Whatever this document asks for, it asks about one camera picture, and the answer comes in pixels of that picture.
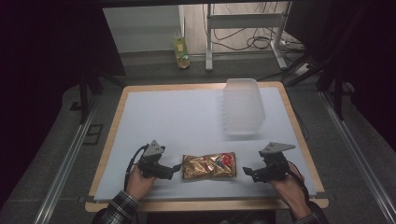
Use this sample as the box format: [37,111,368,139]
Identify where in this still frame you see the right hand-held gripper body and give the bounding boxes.
[250,141,297,183]

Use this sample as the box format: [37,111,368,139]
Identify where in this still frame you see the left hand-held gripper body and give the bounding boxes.
[137,139,175,181]

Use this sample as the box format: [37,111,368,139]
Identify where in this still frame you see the gold foil snack bag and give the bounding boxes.
[181,151,238,181]

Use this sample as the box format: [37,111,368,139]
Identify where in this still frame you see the translucent white plastic bin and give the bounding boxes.
[221,77,267,135]

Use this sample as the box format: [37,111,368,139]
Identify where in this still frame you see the person's left hand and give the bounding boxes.
[125,163,157,202]

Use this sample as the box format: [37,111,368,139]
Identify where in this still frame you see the person's right hand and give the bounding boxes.
[269,169,312,220]

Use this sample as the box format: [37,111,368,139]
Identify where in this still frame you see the white foam board mat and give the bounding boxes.
[93,87,318,203]

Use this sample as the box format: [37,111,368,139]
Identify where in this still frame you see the wooden table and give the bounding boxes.
[84,81,330,214]

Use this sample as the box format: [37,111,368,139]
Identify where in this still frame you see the black stand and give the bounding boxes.
[78,69,125,125]

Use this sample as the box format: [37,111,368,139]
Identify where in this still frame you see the yellow green bottle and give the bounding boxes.
[173,30,191,69]

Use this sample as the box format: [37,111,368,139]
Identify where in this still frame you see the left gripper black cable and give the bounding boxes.
[123,144,150,192]

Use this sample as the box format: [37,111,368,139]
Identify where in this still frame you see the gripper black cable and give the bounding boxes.
[123,144,150,192]
[287,161,311,206]

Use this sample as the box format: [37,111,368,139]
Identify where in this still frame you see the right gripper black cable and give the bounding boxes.
[287,161,311,206]

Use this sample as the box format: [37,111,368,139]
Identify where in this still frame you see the aluminium floor rail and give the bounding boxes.
[319,91,396,223]
[32,96,101,224]

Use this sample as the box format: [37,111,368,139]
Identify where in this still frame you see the tangle of black floor cables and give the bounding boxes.
[202,2,304,54]

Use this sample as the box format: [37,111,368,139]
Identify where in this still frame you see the white metal desk frame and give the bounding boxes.
[205,2,293,72]

